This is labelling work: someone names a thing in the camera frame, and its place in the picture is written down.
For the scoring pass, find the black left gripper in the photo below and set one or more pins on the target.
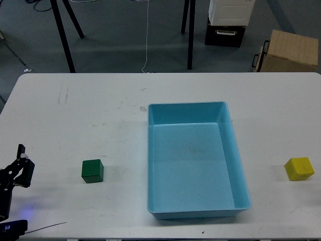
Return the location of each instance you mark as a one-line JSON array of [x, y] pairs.
[[8, 179]]

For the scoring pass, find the green wooden block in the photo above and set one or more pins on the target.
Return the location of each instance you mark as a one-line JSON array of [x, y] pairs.
[[92, 171]]

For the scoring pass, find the yellow wooden block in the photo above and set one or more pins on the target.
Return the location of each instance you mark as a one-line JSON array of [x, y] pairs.
[[299, 169]]

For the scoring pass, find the light blue plastic box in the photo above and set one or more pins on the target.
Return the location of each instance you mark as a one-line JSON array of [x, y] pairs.
[[194, 166]]

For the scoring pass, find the white appliance box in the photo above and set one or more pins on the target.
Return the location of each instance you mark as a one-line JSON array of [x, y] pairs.
[[230, 13]]

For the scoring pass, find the black right stand legs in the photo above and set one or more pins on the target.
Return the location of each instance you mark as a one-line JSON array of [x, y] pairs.
[[189, 11]]

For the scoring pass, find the black drawer cabinet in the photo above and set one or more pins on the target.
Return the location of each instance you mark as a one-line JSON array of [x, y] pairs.
[[225, 36]]

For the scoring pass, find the blue black wrist camera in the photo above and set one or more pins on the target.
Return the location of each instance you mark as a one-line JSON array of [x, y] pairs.
[[13, 230]]

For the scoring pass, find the thin black cable tie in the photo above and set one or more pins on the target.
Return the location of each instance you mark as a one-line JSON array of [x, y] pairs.
[[27, 232]]

